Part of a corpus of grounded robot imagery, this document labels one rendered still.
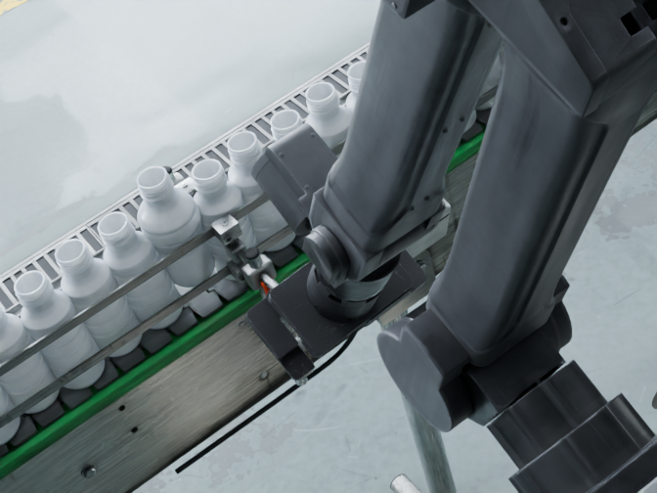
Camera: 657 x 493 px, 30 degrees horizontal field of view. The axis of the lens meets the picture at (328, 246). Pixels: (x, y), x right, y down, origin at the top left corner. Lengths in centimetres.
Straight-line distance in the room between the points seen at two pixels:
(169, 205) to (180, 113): 208
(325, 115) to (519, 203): 92
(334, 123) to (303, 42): 210
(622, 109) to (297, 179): 40
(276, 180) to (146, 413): 69
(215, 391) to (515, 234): 100
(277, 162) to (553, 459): 30
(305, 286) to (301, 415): 169
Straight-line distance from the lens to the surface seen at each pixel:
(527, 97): 52
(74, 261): 140
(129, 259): 143
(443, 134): 65
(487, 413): 76
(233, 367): 156
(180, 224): 142
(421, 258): 166
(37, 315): 141
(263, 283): 141
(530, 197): 57
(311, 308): 97
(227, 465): 263
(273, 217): 150
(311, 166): 88
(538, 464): 75
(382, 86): 64
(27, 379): 145
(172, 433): 158
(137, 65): 374
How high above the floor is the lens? 208
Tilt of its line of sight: 45 degrees down
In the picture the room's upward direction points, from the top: 18 degrees counter-clockwise
